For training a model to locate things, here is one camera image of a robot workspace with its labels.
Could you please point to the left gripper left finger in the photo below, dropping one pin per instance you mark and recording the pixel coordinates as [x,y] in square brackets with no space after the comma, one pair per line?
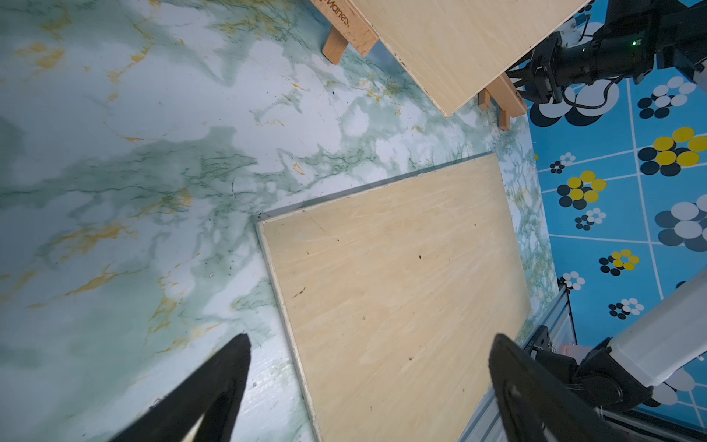
[207,401]

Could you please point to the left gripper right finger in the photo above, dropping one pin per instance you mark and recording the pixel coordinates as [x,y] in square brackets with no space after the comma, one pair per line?
[534,404]

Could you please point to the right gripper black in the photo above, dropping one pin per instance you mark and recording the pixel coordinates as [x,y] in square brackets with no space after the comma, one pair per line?
[618,50]

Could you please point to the wooden easel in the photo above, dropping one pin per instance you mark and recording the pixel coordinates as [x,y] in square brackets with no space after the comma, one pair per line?
[505,94]
[348,27]

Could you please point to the plywood board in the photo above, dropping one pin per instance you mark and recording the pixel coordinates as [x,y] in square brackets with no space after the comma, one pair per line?
[391,299]
[453,49]

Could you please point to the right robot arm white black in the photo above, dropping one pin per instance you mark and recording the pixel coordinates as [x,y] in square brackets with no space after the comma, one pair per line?
[617,109]

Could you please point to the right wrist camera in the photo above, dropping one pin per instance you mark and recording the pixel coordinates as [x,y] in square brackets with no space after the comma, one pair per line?
[574,31]

